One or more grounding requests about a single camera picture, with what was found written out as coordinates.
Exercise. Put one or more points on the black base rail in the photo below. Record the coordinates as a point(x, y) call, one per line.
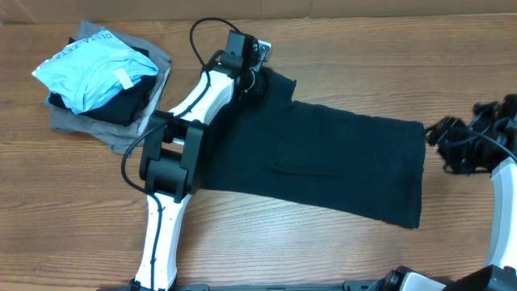
point(348, 285)

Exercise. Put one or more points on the light blue folded shirt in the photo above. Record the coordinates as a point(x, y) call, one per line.
point(89, 72)

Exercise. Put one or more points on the grey folded shirt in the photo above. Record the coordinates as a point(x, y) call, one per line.
point(118, 137)

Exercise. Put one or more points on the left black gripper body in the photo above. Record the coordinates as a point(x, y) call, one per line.
point(256, 79)

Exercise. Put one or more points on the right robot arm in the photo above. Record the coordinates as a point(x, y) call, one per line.
point(499, 271)

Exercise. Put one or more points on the black Nike t-shirt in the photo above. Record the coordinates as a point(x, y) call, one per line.
point(271, 145)

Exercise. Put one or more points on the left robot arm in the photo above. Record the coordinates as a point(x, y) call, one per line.
point(171, 159)

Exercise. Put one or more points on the black folded shirt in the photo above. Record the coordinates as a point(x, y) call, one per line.
point(123, 107)

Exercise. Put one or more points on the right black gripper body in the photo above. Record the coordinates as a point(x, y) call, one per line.
point(451, 137)

